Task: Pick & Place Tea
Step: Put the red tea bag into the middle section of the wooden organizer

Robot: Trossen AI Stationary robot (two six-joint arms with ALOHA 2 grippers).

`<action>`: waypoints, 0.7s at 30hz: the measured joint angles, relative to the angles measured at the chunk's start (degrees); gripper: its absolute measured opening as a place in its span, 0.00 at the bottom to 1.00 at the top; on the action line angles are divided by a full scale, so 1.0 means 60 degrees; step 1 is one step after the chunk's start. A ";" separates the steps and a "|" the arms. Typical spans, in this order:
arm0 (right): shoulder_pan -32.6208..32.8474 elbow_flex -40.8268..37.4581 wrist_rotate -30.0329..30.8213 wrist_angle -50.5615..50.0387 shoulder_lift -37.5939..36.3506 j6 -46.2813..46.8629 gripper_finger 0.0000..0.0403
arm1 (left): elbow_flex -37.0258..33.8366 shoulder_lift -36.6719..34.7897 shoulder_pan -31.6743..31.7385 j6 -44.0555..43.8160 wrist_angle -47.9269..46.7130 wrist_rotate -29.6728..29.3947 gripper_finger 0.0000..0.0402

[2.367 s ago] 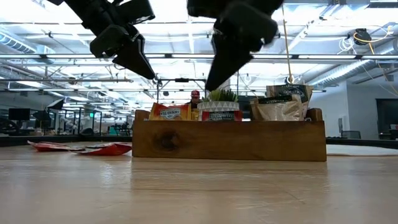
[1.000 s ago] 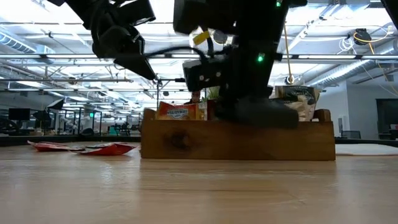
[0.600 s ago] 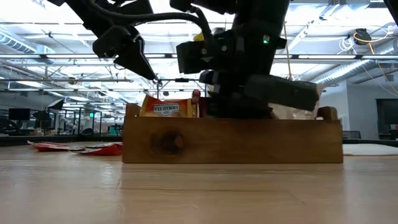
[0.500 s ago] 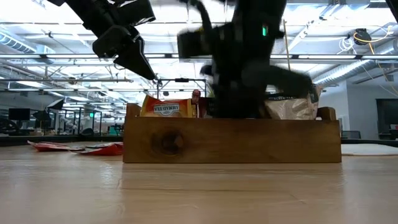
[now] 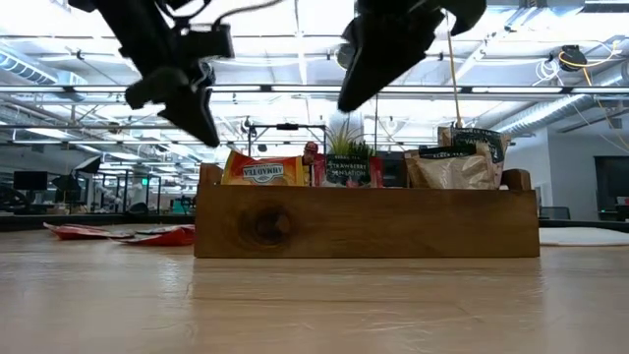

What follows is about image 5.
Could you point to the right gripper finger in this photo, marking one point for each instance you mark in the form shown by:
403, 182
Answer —
467, 15
383, 54

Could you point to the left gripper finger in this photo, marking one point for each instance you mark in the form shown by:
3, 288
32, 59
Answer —
154, 88
196, 113

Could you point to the mango magic tea bag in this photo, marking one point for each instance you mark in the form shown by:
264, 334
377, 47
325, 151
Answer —
263, 173
306, 177

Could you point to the strawberry sensation tea bag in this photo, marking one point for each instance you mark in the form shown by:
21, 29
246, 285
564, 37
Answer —
167, 238
351, 172
319, 172
74, 232

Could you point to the vanilla cinnamon apple tea bag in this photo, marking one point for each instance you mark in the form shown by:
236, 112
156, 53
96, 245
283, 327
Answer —
484, 137
452, 172

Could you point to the wooden three-compartment tray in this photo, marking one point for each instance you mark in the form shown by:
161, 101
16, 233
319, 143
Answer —
368, 226

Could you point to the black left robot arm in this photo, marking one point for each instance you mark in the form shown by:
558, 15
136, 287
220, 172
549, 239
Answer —
132, 29

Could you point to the succulent in white patterned pot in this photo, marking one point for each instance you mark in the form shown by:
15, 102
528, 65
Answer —
344, 145

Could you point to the dark background robot workstation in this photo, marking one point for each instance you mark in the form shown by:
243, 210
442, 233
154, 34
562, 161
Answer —
88, 165

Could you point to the black mesh computer case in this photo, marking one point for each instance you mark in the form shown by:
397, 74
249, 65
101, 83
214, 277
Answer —
394, 169

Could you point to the person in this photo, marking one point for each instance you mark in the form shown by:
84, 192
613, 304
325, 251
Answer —
310, 147

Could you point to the black computer monitor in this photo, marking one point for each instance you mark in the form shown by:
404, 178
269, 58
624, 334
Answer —
29, 180

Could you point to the grey office chair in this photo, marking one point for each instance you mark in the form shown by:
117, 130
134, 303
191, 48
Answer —
555, 213

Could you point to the white round woven placemat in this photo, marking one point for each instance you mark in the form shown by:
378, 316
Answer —
585, 237

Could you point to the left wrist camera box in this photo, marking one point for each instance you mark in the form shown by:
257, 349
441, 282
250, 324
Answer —
206, 41

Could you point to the black metal frame rig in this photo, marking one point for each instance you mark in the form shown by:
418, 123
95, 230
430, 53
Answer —
287, 126

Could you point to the silver ventilation duct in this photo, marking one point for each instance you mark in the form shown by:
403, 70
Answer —
540, 115

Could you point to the black aluminium table frame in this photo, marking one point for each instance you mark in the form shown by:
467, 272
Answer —
24, 222

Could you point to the large dark wall display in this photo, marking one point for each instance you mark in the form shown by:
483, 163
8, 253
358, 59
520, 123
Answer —
611, 182

